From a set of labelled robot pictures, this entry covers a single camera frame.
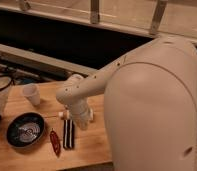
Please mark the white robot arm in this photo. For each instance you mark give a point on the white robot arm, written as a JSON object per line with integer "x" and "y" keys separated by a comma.
{"x": 150, "y": 105}

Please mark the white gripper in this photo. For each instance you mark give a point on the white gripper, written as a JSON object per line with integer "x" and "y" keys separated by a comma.
{"x": 81, "y": 113}

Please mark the black bowl with pattern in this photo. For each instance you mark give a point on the black bowl with pattern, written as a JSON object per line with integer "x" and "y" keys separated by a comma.
{"x": 25, "y": 130}

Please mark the red small tool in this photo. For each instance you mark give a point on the red small tool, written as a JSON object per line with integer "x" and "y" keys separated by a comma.
{"x": 54, "y": 139}

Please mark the white paper cup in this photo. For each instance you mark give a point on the white paper cup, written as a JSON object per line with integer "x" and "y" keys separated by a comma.
{"x": 31, "y": 93}

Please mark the black white striped block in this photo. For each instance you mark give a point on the black white striped block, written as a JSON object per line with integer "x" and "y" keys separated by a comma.
{"x": 68, "y": 134}

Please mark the small white bottle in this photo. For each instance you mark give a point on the small white bottle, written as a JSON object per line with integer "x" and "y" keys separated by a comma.
{"x": 64, "y": 115}

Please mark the wooden table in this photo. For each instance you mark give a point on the wooden table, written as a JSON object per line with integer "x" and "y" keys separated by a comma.
{"x": 91, "y": 146}

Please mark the clear plastic cup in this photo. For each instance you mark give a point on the clear plastic cup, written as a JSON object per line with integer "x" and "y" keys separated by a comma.
{"x": 3, "y": 99}

